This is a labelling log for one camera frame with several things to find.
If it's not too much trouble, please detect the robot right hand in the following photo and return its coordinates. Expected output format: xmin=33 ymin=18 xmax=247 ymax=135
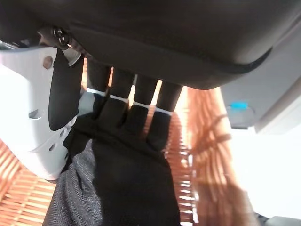
xmin=0 ymin=0 xmax=301 ymax=181

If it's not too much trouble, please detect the black garment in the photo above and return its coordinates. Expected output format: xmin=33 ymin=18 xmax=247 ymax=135
xmin=43 ymin=93 xmax=182 ymax=226

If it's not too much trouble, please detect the grey front-load washing machine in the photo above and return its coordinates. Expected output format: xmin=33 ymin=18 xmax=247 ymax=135
xmin=221 ymin=14 xmax=301 ymax=130

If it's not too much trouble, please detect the blue drain tag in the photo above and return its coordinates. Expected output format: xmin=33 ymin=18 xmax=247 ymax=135
xmin=230 ymin=101 xmax=250 ymax=111

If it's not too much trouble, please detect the woven wicker basket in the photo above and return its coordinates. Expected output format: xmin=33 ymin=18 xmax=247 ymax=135
xmin=0 ymin=56 xmax=258 ymax=226

